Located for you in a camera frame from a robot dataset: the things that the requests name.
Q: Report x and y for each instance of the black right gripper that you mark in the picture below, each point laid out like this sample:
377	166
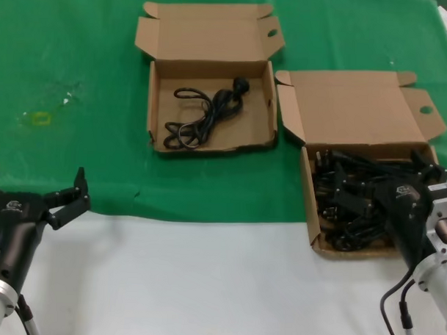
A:
405	218

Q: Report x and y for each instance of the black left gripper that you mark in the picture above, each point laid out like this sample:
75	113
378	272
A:
17	234

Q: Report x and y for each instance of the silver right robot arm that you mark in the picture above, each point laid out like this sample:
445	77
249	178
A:
437	292

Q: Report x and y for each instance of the shallow open cardboard box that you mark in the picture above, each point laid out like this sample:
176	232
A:
182	74

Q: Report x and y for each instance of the green table cloth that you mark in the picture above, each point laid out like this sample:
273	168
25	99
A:
91	159

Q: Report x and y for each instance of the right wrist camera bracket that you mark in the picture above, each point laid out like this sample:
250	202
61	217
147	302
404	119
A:
443	219

